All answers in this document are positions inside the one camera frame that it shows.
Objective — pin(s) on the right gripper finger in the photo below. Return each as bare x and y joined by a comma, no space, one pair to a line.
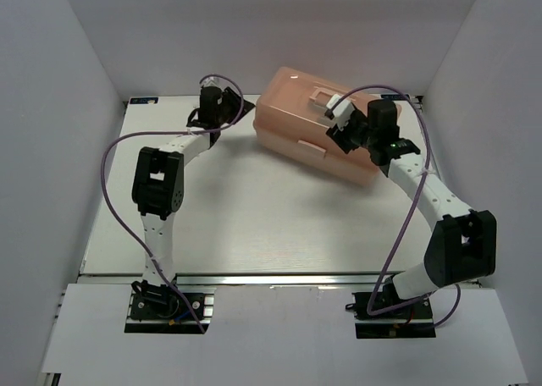
347,139
353,118

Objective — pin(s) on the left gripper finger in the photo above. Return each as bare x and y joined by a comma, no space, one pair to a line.
240,111
231,97

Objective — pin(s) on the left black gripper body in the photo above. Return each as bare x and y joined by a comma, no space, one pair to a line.
230,112

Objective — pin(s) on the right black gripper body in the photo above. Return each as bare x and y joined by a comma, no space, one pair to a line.
362,135

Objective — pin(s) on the pink plastic toolbox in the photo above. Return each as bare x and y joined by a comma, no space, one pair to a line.
286,121

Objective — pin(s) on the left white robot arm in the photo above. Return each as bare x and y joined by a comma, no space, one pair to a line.
159,186

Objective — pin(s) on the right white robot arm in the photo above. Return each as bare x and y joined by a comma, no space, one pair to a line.
462,245

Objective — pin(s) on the blue label sticker right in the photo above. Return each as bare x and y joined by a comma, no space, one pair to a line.
395,97

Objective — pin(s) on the blue label sticker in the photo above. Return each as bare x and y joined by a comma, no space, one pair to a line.
395,97
143,100

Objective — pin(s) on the blue label sticker left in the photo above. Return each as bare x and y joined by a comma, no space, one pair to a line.
143,100

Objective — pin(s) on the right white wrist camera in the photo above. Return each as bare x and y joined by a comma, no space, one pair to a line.
339,110

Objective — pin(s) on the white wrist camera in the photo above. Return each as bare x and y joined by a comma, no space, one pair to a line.
209,81
339,110

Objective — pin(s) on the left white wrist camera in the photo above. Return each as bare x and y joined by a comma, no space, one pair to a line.
209,81

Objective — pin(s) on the aluminium table rail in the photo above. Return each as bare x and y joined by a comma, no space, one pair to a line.
276,279

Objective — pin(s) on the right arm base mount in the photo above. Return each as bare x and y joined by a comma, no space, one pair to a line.
411,322

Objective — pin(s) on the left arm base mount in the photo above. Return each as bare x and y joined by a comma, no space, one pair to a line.
160,310

